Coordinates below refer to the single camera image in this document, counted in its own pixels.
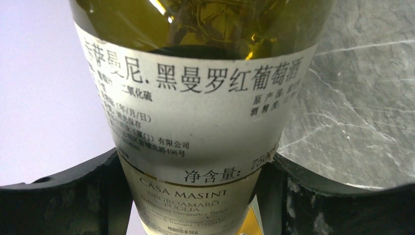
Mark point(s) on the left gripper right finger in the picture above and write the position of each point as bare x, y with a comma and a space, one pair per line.
294, 200

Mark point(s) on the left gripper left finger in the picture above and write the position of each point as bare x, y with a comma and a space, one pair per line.
91, 198

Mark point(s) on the green wine bottle white label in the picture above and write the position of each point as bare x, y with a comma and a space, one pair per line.
196, 94

